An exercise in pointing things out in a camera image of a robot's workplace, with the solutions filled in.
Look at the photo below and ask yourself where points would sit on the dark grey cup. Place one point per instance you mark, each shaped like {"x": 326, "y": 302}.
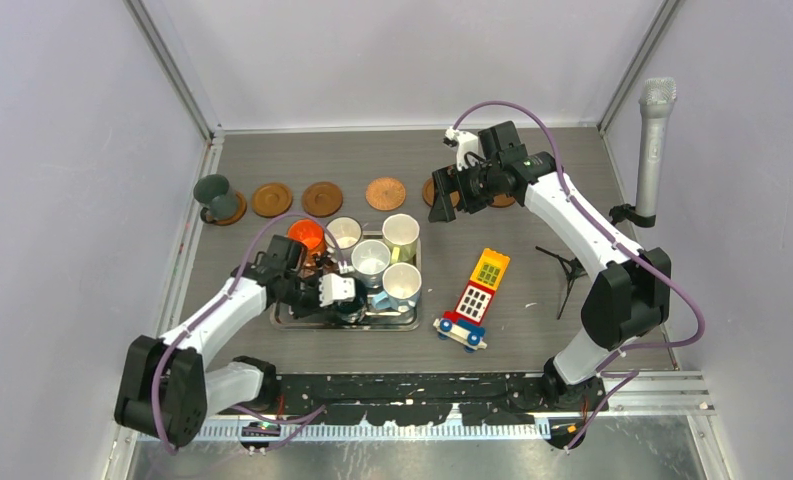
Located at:
{"x": 215, "y": 192}

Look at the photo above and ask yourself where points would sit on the light blue handled cup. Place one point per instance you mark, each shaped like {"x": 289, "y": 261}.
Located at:
{"x": 401, "y": 285}

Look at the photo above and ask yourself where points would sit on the silver metal tray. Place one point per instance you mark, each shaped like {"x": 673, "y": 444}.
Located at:
{"x": 282, "y": 318}

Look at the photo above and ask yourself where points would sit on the grey white cup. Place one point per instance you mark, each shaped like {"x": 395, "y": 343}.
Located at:
{"x": 369, "y": 259}

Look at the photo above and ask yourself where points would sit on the colourful toy brick truck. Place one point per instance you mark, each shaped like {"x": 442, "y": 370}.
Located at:
{"x": 464, "y": 323}

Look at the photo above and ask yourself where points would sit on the light patterned wooden coaster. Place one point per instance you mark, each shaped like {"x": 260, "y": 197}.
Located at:
{"x": 385, "y": 193}

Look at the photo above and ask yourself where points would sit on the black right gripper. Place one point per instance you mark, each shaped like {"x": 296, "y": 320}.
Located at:
{"x": 447, "y": 180}

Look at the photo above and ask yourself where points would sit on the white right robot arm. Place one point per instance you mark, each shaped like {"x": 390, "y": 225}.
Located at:
{"x": 629, "y": 295}

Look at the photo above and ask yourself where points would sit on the orange cup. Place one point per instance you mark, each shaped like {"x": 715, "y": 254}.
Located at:
{"x": 311, "y": 235}

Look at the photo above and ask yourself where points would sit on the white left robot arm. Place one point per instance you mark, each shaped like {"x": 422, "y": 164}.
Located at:
{"x": 167, "y": 392}

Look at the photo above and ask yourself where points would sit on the silver grey microphone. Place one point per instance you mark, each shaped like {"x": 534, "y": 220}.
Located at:
{"x": 656, "y": 104}

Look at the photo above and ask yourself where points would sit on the brown wooden coaster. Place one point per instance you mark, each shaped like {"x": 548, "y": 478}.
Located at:
{"x": 322, "y": 199}
{"x": 429, "y": 196}
{"x": 272, "y": 199}
{"x": 502, "y": 201}
{"x": 241, "y": 209}

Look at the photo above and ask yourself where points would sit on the yellow green handled cup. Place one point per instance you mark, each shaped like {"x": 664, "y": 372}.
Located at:
{"x": 401, "y": 233}

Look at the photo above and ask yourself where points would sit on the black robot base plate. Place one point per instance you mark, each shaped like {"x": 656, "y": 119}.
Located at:
{"x": 481, "y": 399}

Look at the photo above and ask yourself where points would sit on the dark teal cup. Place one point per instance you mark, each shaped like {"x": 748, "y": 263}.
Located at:
{"x": 350, "y": 312}

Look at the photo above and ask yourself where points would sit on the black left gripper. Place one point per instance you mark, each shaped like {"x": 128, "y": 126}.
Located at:
{"x": 315, "y": 304}

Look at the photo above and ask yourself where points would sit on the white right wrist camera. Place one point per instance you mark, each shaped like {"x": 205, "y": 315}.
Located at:
{"x": 465, "y": 145}

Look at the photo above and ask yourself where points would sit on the white metallic cup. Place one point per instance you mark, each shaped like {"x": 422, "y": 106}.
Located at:
{"x": 345, "y": 234}

